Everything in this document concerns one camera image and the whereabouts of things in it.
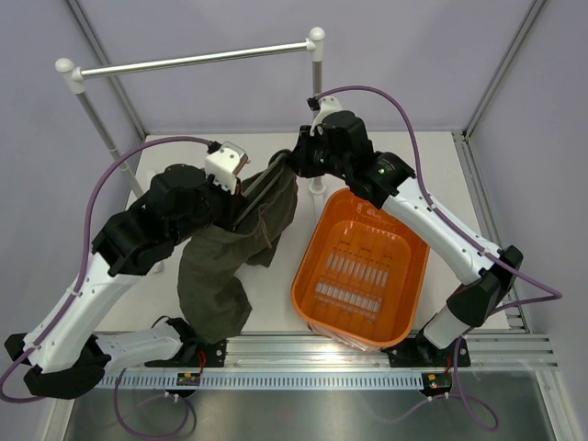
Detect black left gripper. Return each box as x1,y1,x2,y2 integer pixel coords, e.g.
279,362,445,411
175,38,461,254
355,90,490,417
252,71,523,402
169,170,248,247

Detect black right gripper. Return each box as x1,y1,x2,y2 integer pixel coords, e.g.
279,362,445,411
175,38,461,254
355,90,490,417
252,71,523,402
286,125,351,182

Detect dark green shorts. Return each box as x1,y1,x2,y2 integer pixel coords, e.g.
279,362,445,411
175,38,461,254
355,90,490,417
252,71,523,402
177,166,298,345

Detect beige wire hanger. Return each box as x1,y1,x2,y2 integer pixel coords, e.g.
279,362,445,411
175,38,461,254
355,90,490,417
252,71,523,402
232,151,288,229

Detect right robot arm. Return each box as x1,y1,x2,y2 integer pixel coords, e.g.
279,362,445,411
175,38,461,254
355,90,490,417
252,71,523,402
288,109,523,366

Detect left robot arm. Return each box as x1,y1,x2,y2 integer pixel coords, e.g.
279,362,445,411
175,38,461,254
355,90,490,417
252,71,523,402
5,164,244,402

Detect white rack base foot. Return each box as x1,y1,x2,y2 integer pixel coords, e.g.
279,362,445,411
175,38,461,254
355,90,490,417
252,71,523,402
309,177,327,209

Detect silver clothes rack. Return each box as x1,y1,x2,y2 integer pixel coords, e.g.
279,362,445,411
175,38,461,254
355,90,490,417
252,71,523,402
54,26,328,208

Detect orange plastic tub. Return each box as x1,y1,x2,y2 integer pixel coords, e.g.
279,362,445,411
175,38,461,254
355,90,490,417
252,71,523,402
290,188,430,352

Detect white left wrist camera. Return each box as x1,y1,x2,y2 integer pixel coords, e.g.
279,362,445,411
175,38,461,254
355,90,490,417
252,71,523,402
204,142,249,195

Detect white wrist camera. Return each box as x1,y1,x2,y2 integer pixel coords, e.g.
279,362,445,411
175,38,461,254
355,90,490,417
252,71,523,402
307,96,344,138
204,142,249,195

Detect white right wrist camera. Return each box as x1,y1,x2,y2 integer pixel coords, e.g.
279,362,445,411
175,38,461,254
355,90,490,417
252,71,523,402
307,96,344,138

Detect white slotted cable duct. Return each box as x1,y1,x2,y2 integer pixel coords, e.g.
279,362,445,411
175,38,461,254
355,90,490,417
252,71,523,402
97,369,424,390

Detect aluminium mounting rail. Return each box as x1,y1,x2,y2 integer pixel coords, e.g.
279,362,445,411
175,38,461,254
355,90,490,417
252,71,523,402
223,332,558,371

